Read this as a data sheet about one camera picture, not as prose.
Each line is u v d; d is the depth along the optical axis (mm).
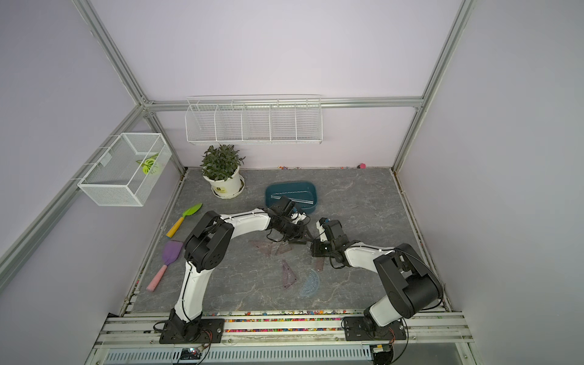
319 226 866
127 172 820
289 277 849
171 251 915
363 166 1240
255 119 990
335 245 719
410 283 445
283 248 935
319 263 890
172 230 964
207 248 551
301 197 1111
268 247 936
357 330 738
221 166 985
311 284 833
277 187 1087
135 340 733
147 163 812
